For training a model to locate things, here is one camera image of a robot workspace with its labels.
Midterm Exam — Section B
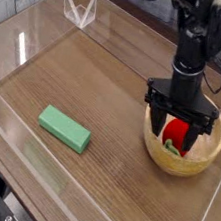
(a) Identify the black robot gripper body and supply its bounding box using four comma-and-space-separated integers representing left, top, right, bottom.
145, 77, 219, 134

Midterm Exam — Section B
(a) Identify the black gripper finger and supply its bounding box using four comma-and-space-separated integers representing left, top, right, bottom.
181, 124, 201, 152
150, 105, 167, 136

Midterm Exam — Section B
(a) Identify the red plush strawberry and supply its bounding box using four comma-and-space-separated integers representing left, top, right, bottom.
162, 119, 189, 157

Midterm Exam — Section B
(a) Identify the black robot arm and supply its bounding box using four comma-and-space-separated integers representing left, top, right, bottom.
145, 0, 221, 152

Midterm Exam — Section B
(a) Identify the wooden bowl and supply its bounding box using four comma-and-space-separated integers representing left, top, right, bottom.
143, 106, 221, 177

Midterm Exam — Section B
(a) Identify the green rectangular block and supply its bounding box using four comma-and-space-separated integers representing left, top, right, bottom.
38, 105, 91, 154

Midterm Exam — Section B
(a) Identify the clear acrylic tray wall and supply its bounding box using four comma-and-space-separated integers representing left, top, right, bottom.
0, 0, 221, 221

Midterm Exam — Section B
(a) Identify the clear acrylic corner bracket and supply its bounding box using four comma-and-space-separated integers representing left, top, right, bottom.
63, 0, 97, 29

